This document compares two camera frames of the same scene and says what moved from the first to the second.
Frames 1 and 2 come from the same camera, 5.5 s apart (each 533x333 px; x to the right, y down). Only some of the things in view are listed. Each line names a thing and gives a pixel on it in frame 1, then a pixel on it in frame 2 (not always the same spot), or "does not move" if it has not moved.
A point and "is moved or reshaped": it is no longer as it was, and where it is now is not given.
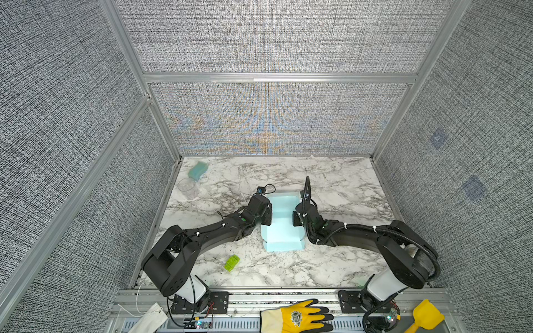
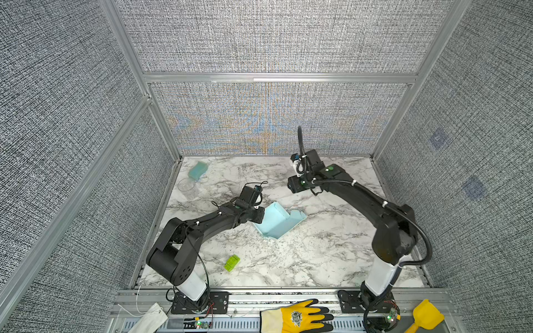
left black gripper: [268, 213] to [260, 215]
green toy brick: [232, 263] does not move
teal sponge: [198, 170] does not move
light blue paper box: [281, 234] is moved or reshaped
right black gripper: [295, 217] to [292, 184]
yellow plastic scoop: [426, 316] does not move
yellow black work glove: [300, 318] does not move
